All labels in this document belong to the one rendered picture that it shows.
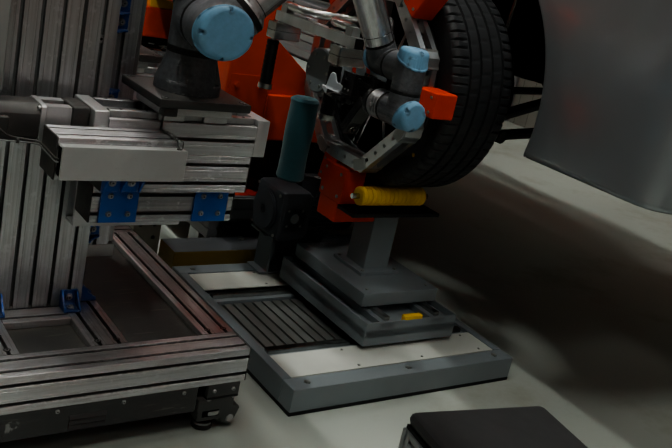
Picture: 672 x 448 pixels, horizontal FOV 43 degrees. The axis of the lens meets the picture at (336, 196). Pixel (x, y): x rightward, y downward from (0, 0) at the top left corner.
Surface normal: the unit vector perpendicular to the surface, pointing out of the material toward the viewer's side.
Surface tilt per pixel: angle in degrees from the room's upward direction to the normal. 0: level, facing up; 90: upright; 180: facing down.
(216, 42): 95
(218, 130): 90
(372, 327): 90
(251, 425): 0
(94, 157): 90
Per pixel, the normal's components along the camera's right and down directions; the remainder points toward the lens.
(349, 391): 0.54, 0.35
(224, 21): 0.33, 0.42
